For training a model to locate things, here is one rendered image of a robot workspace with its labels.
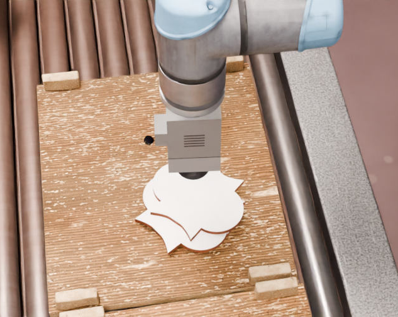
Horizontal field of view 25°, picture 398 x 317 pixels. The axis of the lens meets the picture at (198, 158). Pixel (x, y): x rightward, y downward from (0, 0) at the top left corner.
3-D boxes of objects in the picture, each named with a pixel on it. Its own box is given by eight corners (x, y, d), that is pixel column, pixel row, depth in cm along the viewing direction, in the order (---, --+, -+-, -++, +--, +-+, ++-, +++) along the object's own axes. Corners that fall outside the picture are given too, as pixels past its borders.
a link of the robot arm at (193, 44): (243, 9, 89) (156, 17, 89) (238, 82, 98) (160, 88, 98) (231, -46, 94) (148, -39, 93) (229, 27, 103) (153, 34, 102)
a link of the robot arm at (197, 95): (158, 87, 98) (156, 30, 103) (160, 112, 102) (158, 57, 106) (228, 83, 98) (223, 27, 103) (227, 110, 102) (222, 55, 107)
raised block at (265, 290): (295, 283, 128) (297, 274, 126) (298, 295, 127) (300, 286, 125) (253, 290, 128) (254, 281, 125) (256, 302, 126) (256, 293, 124)
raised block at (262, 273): (288, 270, 129) (290, 260, 127) (291, 282, 128) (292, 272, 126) (247, 275, 129) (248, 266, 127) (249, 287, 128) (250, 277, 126)
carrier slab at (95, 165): (248, 68, 153) (248, 61, 152) (298, 286, 130) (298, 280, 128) (38, 90, 150) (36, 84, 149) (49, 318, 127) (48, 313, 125)
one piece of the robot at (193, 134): (137, 40, 104) (144, 126, 118) (138, 102, 99) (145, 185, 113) (222, 37, 105) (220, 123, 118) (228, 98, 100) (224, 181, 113)
